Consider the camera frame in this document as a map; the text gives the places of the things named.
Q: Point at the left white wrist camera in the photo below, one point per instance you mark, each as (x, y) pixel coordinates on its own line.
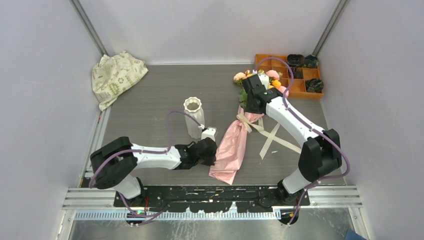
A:
(208, 132)

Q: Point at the cream printed ribbon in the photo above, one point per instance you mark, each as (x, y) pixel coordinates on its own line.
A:
(270, 136)

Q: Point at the white ribbed vase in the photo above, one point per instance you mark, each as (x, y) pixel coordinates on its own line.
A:
(195, 119)

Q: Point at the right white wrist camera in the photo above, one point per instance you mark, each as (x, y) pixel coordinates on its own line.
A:
(263, 77)

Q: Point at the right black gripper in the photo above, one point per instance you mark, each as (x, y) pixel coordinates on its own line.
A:
(248, 108)

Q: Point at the left corner frame post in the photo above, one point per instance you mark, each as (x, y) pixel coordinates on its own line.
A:
(87, 23)

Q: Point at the green blue rolled sock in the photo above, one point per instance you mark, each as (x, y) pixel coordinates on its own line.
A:
(311, 61)

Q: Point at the corner frame post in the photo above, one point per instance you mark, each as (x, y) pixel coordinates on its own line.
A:
(87, 23)
(332, 22)

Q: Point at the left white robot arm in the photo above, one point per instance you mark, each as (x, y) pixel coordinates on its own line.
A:
(113, 163)

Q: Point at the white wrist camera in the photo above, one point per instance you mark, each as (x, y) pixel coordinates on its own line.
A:
(208, 132)
(263, 77)

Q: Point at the right corner frame post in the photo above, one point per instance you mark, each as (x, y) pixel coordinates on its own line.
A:
(332, 22)

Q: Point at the pink flower bouquet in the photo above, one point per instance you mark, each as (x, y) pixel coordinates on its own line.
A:
(231, 151)

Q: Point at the patterned sock front compartment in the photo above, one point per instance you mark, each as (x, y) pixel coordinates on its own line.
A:
(314, 85)

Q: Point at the cream patterned cloth bag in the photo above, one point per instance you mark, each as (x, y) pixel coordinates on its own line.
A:
(114, 75)

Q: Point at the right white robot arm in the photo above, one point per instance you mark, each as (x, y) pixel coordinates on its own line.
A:
(320, 149)

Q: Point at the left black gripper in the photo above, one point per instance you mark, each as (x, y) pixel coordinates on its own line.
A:
(210, 162)

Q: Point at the dark sock in tray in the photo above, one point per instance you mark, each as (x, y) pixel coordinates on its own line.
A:
(296, 72)

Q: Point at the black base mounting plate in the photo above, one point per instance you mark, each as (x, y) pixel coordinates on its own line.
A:
(213, 199)

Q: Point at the aluminium front rail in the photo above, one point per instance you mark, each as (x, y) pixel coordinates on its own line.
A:
(98, 205)

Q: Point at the dark rolled sock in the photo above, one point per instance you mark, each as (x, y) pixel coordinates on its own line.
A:
(296, 60)

